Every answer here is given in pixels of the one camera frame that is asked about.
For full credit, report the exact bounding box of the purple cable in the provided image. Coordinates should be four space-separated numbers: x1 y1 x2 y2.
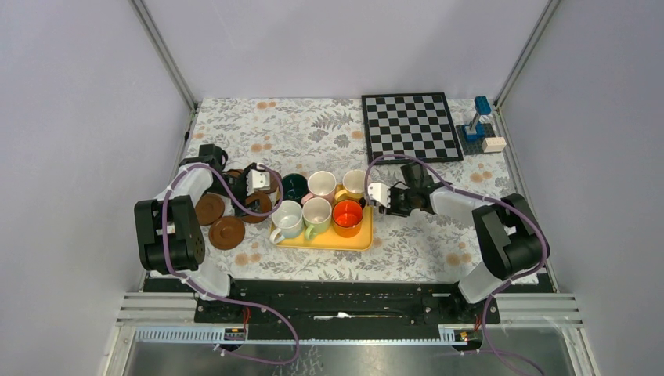
161 162 302 367
363 153 551 376

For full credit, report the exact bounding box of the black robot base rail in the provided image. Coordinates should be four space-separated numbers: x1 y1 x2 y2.
142 277 502 342

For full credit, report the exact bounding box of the dark wood grain coaster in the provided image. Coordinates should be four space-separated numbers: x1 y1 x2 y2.
259 174 281 194

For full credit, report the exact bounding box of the brown coaster bottom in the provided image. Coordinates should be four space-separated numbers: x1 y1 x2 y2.
208 216 245 250

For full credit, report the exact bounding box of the dark green mug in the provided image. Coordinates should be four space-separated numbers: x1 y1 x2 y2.
280 173 309 205

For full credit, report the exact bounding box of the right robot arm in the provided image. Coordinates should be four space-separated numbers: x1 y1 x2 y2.
364 161 550 323

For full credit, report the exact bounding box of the black white chessboard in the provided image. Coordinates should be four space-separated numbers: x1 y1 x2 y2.
361 92 464 165

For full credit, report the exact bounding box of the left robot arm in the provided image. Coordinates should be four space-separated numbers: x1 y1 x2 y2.
134 144 280 322

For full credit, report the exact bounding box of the white mug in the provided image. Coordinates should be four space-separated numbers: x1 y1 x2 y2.
269 200 304 244

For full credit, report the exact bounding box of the yellow mug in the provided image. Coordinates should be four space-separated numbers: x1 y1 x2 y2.
334 169 366 201

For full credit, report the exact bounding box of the yellow plastic tray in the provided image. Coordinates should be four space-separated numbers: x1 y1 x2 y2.
269 185 374 251

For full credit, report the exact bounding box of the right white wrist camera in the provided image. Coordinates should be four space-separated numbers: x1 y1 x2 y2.
366 182 391 208

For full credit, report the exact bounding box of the orange mug black handle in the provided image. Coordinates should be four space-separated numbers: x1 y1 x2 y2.
332 200 363 238

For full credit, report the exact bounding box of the light green mug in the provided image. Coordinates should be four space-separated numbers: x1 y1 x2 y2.
302 197 332 240

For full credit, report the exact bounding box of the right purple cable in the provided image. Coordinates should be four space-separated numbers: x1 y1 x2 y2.
363 153 551 376

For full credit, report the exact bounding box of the pink mug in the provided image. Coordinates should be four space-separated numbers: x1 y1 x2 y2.
300 171 337 204

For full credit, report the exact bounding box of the brown coaster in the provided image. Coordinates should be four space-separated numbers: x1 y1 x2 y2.
208 216 245 250
222 169 247 191
195 193 226 226
240 191 272 224

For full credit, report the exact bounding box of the blue toy block structure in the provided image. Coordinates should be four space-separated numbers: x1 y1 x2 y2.
456 96 507 156

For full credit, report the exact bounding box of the floral tablecloth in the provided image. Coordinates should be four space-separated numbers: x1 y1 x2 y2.
186 98 481 282

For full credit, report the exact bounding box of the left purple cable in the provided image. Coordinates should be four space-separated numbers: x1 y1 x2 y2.
161 162 302 367

